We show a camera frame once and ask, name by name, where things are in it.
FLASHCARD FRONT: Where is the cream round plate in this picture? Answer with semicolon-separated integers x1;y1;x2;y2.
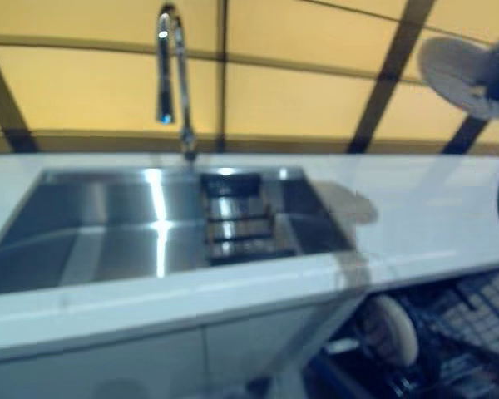
359;293;420;367
417;36;499;121

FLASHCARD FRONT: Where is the yellow dark-framed window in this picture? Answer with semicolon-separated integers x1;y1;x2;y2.
0;0;499;155

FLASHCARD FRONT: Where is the black sink dish rack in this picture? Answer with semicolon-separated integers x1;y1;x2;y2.
199;170;290;267

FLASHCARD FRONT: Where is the chrome gooseneck faucet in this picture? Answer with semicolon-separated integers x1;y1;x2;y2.
155;3;199;163

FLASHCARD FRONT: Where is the white cabinet door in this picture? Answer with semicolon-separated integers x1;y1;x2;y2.
0;328;205;399
201;290;358;399

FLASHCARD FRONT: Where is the stainless steel sink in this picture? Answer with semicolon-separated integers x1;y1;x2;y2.
0;165;354;297

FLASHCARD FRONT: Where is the dishwasher wire rack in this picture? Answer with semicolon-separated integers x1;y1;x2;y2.
328;269;499;399

